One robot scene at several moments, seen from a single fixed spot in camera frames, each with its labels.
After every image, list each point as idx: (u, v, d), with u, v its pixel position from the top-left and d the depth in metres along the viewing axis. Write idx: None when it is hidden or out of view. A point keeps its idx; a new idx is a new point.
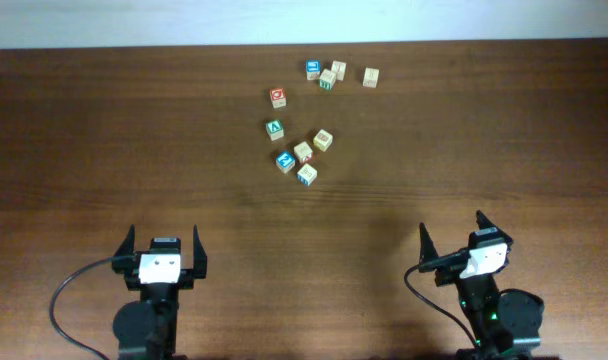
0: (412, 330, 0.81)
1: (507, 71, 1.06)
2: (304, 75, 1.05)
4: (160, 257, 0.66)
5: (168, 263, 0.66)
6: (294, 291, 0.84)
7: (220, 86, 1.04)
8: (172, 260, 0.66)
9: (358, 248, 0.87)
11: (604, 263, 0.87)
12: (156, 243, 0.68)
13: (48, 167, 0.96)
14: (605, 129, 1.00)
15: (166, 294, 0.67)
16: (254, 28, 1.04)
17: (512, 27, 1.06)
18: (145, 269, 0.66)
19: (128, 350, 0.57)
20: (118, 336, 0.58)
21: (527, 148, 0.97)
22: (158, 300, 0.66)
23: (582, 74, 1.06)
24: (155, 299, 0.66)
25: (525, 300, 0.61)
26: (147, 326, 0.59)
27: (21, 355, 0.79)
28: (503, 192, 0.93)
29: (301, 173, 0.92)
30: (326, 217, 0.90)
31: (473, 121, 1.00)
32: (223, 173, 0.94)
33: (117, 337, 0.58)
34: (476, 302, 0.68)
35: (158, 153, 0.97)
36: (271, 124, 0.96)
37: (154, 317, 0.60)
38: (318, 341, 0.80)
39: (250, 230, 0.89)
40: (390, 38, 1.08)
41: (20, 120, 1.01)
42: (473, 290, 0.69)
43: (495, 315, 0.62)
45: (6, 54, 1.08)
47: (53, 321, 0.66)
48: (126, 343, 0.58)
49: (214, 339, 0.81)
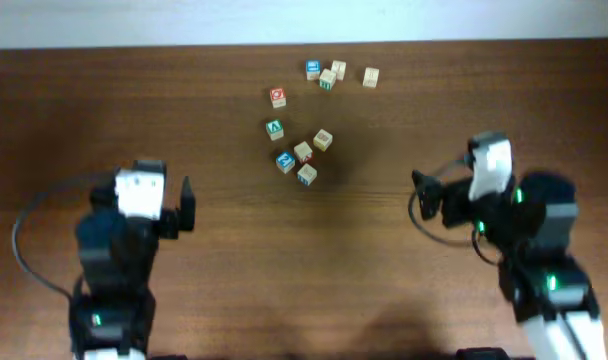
0: (412, 331, 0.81)
1: (508, 71, 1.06)
2: (304, 75, 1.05)
4: (141, 176, 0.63)
5: (150, 184, 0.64)
6: (295, 291, 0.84)
7: (220, 85, 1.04)
8: (154, 180, 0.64)
9: (358, 248, 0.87)
11: (605, 263, 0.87)
12: (140, 164, 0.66)
13: (48, 167, 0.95)
14: (606, 129, 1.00)
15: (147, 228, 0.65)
16: (254, 27, 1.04)
17: (511, 27, 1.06)
18: (123, 186, 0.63)
19: (88, 249, 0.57)
20: (81, 237, 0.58)
21: (528, 148, 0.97)
22: (139, 230, 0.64)
23: (582, 74, 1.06)
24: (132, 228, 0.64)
25: (551, 178, 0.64)
26: (114, 231, 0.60)
27: (21, 356, 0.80)
28: None
29: (301, 173, 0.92)
30: (326, 217, 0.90)
31: (473, 121, 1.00)
32: (223, 173, 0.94)
33: (79, 238, 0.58)
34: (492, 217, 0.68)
35: (158, 153, 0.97)
36: (271, 124, 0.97)
37: (122, 227, 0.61)
38: (318, 342, 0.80)
39: (250, 230, 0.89)
40: (390, 37, 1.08)
41: (20, 120, 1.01)
42: (490, 206, 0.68)
43: (520, 196, 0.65)
45: (5, 54, 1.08)
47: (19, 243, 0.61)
48: (89, 240, 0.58)
49: (215, 339, 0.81)
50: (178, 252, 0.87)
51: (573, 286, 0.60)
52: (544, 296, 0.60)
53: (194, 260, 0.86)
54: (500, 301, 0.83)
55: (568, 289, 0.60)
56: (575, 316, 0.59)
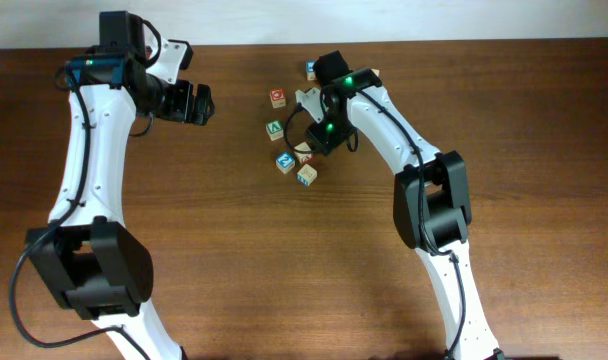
0: (412, 330, 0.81)
1: (507, 71, 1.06)
2: (304, 76, 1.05)
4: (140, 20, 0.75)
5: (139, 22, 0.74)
6: (294, 290, 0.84)
7: (220, 85, 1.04)
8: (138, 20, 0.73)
9: (358, 248, 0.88)
11: (604, 263, 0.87)
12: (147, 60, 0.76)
13: (47, 167, 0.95)
14: (605, 129, 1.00)
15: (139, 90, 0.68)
16: (255, 28, 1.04)
17: (508, 28, 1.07)
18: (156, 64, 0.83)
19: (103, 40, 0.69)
20: (102, 32, 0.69)
21: (527, 149, 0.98)
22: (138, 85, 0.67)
23: (581, 75, 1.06)
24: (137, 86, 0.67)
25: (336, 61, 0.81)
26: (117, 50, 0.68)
27: (21, 355, 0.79)
28: (503, 192, 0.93)
29: (301, 173, 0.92)
30: (325, 217, 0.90)
31: (473, 122, 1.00)
32: (223, 173, 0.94)
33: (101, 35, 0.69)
34: (355, 119, 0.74)
35: (158, 153, 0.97)
36: (271, 125, 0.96)
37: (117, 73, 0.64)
38: (318, 341, 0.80)
39: (250, 230, 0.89)
40: (390, 38, 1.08)
41: (19, 119, 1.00)
42: (361, 127, 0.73)
43: (348, 79, 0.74)
45: (6, 54, 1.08)
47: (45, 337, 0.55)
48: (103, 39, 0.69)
49: (215, 339, 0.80)
50: (178, 251, 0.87)
51: (363, 80, 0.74)
52: (341, 87, 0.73)
53: (195, 260, 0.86)
54: (500, 301, 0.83)
55: (362, 85, 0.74)
56: (368, 90, 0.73)
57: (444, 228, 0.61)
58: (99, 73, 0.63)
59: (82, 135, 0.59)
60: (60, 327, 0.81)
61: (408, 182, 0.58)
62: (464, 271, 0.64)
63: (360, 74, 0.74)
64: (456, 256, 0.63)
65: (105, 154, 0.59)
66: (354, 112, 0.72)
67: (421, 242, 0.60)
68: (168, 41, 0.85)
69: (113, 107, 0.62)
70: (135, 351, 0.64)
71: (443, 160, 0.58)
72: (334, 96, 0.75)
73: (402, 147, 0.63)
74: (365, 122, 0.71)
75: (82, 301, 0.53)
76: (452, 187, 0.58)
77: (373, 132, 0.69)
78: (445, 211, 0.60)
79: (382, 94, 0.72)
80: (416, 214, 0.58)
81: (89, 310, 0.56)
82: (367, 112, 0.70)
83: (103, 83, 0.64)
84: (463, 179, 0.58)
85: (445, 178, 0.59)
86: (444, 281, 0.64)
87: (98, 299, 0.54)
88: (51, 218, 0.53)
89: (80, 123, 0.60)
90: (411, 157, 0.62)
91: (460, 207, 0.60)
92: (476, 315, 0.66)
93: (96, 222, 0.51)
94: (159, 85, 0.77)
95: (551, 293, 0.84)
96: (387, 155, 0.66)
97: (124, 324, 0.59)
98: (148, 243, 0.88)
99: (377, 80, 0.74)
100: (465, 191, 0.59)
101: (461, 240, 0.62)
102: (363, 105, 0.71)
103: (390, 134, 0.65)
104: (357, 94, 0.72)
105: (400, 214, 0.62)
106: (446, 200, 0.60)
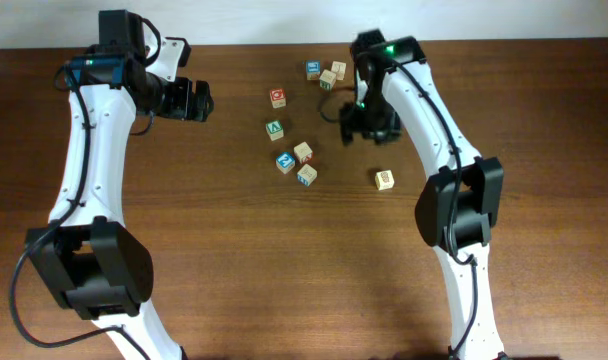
0: (413, 330, 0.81)
1: (508, 71, 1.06)
2: (304, 76, 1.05)
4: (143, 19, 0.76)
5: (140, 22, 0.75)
6: (295, 290, 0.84)
7: (220, 85, 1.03)
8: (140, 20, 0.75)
9: (359, 249, 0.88)
11: (604, 263, 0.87)
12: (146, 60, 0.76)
13: (48, 167, 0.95)
14: (605, 129, 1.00)
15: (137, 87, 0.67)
16: (255, 28, 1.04)
17: (508, 28, 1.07)
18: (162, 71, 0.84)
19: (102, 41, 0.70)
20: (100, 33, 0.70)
21: (527, 149, 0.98)
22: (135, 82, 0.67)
23: (582, 75, 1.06)
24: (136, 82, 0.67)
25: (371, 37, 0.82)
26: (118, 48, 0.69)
27: (21, 355, 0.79)
28: (502, 192, 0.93)
29: (301, 173, 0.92)
30: (327, 217, 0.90)
31: (473, 122, 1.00)
32: (223, 173, 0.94)
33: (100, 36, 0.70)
34: (387, 91, 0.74)
35: (158, 153, 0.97)
36: (271, 124, 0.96)
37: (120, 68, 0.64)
38: (318, 341, 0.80)
39: (250, 230, 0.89)
40: (390, 38, 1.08)
41: (19, 120, 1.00)
42: (394, 102, 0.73)
43: (389, 48, 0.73)
45: (6, 54, 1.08)
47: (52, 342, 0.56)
48: (102, 40, 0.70)
49: (214, 339, 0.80)
50: (177, 251, 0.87)
51: (406, 51, 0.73)
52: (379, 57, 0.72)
53: (195, 260, 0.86)
54: (499, 301, 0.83)
55: (405, 58, 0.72)
56: (412, 68, 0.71)
57: (466, 232, 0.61)
58: (99, 73, 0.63)
59: (82, 135, 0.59)
60: (59, 326, 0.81)
61: (443, 185, 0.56)
62: (480, 273, 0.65)
63: (407, 46, 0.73)
64: (476, 259, 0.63)
65: (105, 154, 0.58)
66: (391, 87, 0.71)
67: (441, 244, 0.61)
68: (165, 39, 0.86)
69: (113, 107, 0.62)
70: (134, 351, 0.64)
71: (483, 166, 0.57)
72: (371, 64, 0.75)
73: (439, 144, 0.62)
74: (402, 102, 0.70)
75: (84, 301, 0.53)
76: (486, 193, 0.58)
77: (408, 113, 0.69)
78: (472, 215, 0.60)
79: (425, 75, 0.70)
80: (444, 217, 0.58)
81: (89, 310, 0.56)
82: (405, 91, 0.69)
83: (102, 82, 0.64)
84: (497, 186, 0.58)
85: (480, 183, 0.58)
86: (459, 281, 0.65)
87: (101, 299, 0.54)
88: (51, 218, 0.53)
89: (80, 124, 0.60)
90: (450, 157, 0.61)
91: (488, 212, 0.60)
92: (485, 318, 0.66)
93: (99, 226, 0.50)
94: (159, 84, 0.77)
95: (551, 293, 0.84)
96: (420, 142, 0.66)
97: (124, 324, 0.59)
98: (147, 242, 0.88)
99: (421, 54, 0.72)
100: (496, 198, 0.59)
101: (481, 245, 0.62)
102: (403, 84, 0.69)
103: (428, 127, 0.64)
104: (399, 70, 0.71)
105: (423, 214, 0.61)
106: (474, 204, 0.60)
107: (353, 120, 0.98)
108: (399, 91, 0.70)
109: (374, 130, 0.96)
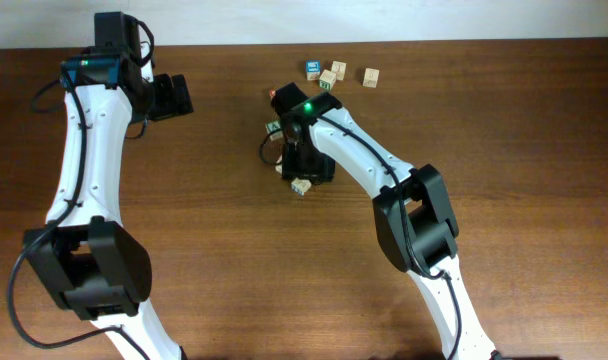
0: (413, 331, 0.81)
1: (508, 71, 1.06)
2: (304, 76, 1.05)
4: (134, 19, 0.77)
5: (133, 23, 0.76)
6: (294, 291, 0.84)
7: (220, 85, 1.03)
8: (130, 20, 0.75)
9: (358, 249, 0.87)
11: (604, 263, 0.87)
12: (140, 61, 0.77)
13: (47, 167, 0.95)
14: (605, 129, 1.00)
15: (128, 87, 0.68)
16: (254, 28, 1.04)
17: (508, 27, 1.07)
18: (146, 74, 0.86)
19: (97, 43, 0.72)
20: (98, 36, 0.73)
21: (527, 148, 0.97)
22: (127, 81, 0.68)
23: (582, 74, 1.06)
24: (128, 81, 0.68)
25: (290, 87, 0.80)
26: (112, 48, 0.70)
27: (21, 355, 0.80)
28: (503, 192, 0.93)
29: (294, 182, 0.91)
30: (326, 217, 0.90)
31: (473, 121, 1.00)
32: (223, 173, 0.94)
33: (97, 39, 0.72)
34: (321, 145, 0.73)
35: (157, 153, 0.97)
36: (272, 124, 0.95)
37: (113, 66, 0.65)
38: (318, 342, 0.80)
39: (250, 229, 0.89)
40: (390, 38, 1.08)
41: (19, 120, 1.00)
42: (329, 152, 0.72)
43: (308, 104, 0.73)
45: (6, 54, 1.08)
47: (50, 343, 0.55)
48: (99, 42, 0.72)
49: (214, 339, 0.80)
50: (177, 251, 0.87)
51: (322, 103, 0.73)
52: (300, 114, 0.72)
53: (195, 260, 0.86)
54: (500, 301, 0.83)
55: (322, 108, 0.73)
56: (329, 113, 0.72)
57: (430, 247, 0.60)
58: (94, 73, 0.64)
59: (78, 135, 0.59)
60: (59, 327, 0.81)
61: (390, 205, 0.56)
62: (456, 284, 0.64)
63: (319, 98, 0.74)
64: (448, 274, 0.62)
65: (102, 153, 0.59)
66: (318, 138, 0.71)
67: (410, 265, 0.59)
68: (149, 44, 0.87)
69: (109, 107, 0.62)
70: (134, 351, 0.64)
71: (419, 176, 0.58)
72: (296, 126, 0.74)
73: (374, 168, 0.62)
74: (333, 148, 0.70)
75: (82, 301, 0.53)
76: (432, 201, 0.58)
77: (340, 155, 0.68)
78: (430, 228, 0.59)
79: (344, 116, 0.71)
80: (402, 237, 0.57)
81: (88, 310, 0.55)
82: (333, 135, 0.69)
83: (98, 83, 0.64)
84: (442, 191, 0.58)
85: (423, 194, 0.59)
86: (437, 299, 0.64)
87: (100, 298, 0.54)
88: (48, 218, 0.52)
89: (76, 124, 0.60)
90: (386, 177, 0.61)
91: (445, 220, 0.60)
92: (471, 326, 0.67)
93: (96, 226, 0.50)
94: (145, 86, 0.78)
95: (551, 293, 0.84)
96: (360, 178, 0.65)
97: (123, 324, 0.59)
98: (147, 243, 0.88)
99: (329, 97, 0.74)
100: (447, 203, 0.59)
101: (451, 256, 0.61)
102: (327, 130, 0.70)
103: (360, 158, 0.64)
104: (318, 119, 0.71)
105: (385, 239, 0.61)
106: (428, 216, 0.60)
107: (287, 163, 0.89)
108: (329, 144, 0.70)
109: (307, 171, 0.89)
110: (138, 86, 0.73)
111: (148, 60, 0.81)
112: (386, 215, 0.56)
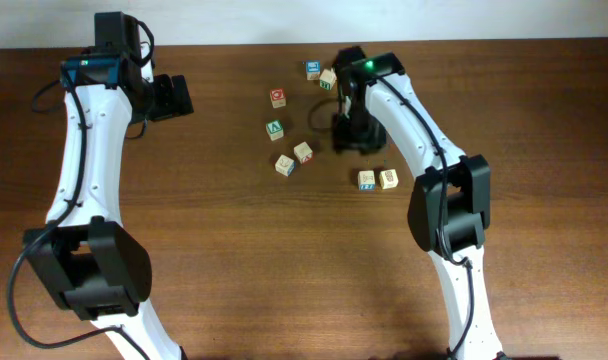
0: (413, 331, 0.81)
1: (508, 71, 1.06)
2: (303, 76, 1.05)
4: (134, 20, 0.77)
5: (135, 23, 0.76)
6: (294, 291, 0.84)
7: (220, 86, 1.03)
8: (130, 20, 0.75)
9: (360, 249, 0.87)
11: (604, 263, 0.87)
12: (142, 61, 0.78)
13: (48, 167, 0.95)
14: (605, 129, 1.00)
15: (127, 87, 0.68)
16: (254, 28, 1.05)
17: (508, 27, 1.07)
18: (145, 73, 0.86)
19: (97, 44, 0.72)
20: (99, 36, 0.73)
21: (527, 148, 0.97)
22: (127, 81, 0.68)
23: (581, 74, 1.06)
24: (127, 82, 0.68)
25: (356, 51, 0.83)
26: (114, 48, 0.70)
27: (21, 356, 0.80)
28: (503, 192, 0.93)
29: (363, 181, 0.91)
30: (327, 217, 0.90)
31: (473, 121, 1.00)
32: (224, 173, 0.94)
33: (98, 40, 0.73)
34: (369, 105, 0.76)
35: (158, 153, 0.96)
36: (271, 124, 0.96)
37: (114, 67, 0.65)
38: (319, 341, 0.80)
39: (251, 229, 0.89)
40: (390, 38, 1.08)
41: (19, 120, 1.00)
42: (377, 114, 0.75)
43: (370, 63, 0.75)
45: (6, 54, 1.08)
47: (47, 346, 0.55)
48: (100, 43, 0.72)
49: (214, 339, 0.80)
50: (177, 251, 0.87)
51: (385, 67, 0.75)
52: (362, 73, 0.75)
53: (195, 260, 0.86)
54: (500, 301, 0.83)
55: (384, 71, 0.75)
56: (391, 79, 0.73)
57: (460, 233, 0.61)
58: (93, 73, 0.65)
59: (78, 135, 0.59)
60: (59, 326, 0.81)
61: (431, 186, 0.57)
62: (476, 275, 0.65)
63: (383, 61, 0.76)
64: (470, 261, 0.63)
65: (102, 153, 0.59)
66: (373, 100, 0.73)
67: (434, 246, 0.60)
68: (148, 45, 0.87)
69: (109, 107, 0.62)
70: (134, 351, 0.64)
71: (468, 164, 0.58)
72: (354, 81, 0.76)
73: (424, 147, 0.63)
74: (384, 112, 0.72)
75: (83, 301, 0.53)
76: (474, 191, 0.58)
77: (391, 121, 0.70)
78: (464, 216, 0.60)
79: (405, 85, 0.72)
80: (435, 216, 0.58)
81: (88, 310, 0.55)
82: (388, 98, 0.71)
83: (98, 83, 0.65)
84: (486, 184, 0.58)
85: (466, 182, 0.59)
86: (455, 285, 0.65)
87: (100, 298, 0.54)
88: (49, 218, 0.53)
89: (76, 124, 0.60)
90: (435, 158, 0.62)
91: (480, 212, 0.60)
92: (483, 320, 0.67)
93: (97, 226, 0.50)
94: (145, 86, 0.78)
95: (551, 293, 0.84)
96: (407, 149, 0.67)
97: (123, 324, 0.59)
98: (147, 242, 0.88)
99: (396, 63, 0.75)
100: (488, 196, 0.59)
101: (477, 247, 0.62)
102: (384, 95, 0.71)
103: (412, 129, 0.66)
104: (378, 82, 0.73)
105: (416, 216, 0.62)
106: (465, 204, 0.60)
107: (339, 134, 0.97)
108: (382, 105, 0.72)
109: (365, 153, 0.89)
110: (138, 86, 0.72)
111: (148, 60, 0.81)
112: (426, 193, 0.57)
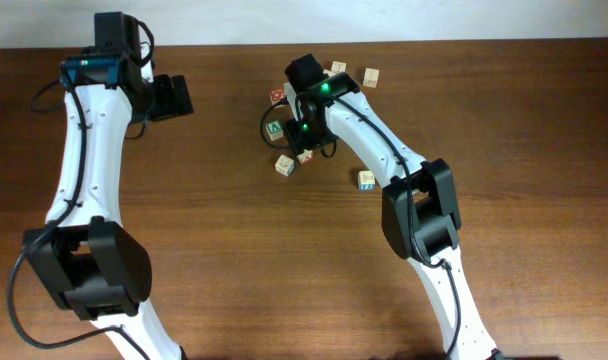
0: (413, 331, 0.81)
1: (508, 71, 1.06)
2: None
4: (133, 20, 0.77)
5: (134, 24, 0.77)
6: (294, 291, 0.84)
7: (220, 86, 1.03)
8: (130, 20, 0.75)
9: (359, 249, 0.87)
11: (604, 262, 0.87)
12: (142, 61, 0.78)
13: (48, 167, 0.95)
14: (605, 129, 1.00)
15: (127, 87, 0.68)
16: (255, 28, 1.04)
17: (508, 27, 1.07)
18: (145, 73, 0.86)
19: (97, 43, 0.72)
20: (98, 37, 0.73)
21: (527, 148, 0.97)
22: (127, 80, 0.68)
23: (581, 74, 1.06)
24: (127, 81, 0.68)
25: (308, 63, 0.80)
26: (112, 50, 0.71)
27: (21, 355, 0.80)
28: (503, 192, 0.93)
29: (363, 180, 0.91)
30: (326, 217, 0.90)
31: (473, 121, 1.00)
32: (224, 173, 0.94)
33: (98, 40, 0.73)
34: (333, 125, 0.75)
35: (158, 153, 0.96)
36: (271, 124, 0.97)
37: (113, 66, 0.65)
38: (318, 342, 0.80)
39: (250, 229, 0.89)
40: (390, 38, 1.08)
41: (19, 120, 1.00)
42: (341, 132, 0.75)
43: (325, 84, 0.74)
45: (5, 54, 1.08)
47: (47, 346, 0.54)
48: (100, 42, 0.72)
49: (215, 339, 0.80)
50: (177, 251, 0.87)
51: (340, 84, 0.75)
52: (318, 95, 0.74)
53: (195, 260, 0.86)
54: (500, 301, 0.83)
55: (339, 90, 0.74)
56: (346, 96, 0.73)
57: (433, 236, 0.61)
58: (93, 73, 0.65)
59: (78, 134, 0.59)
60: (59, 326, 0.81)
61: (397, 195, 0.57)
62: (456, 276, 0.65)
63: (337, 79, 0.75)
64: (449, 263, 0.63)
65: (102, 153, 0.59)
66: (333, 120, 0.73)
67: (410, 253, 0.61)
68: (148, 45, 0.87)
69: (109, 107, 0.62)
70: (134, 351, 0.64)
71: (430, 170, 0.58)
72: (312, 104, 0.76)
73: (386, 158, 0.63)
74: (346, 131, 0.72)
75: (82, 301, 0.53)
76: (440, 195, 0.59)
77: (353, 138, 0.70)
78: (434, 219, 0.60)
79: (360, 101, 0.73)
80: (405, 225, 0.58)
81: (88, 310, 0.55)
82: (347, 118, 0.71)
83: (98, 82, 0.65)
84: (450, 186, 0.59)
85: (432, 187, 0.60)
86: (438, 289, 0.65)
87: (99, 299, 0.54)
88: (48, 218, 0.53)
89: (76, 123, 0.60)
90: (397, 168, 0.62)
91: (449, 213, 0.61)
92: (472, 320, 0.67)
93: (97, 227, 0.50)
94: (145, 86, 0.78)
95: (551, 293, 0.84)
96: (372, 164, 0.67)
97: (123, 324, 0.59)
98: (147, 242, 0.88)
99: (349, 79, 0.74)
100: (454, 198, 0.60)
101: (453, 247, 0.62)
102: (343, 113, 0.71)
103: (374, 145, 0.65)
104: (335, 102, 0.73)
105: (389, 226, 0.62)
106: (434, 208, 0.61)
107: (302, 144, 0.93)
108: (342, 125, 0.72)
109: None
110: (138, 86, 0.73)
111: (148, 60, 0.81)
112: (393, 204, 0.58)
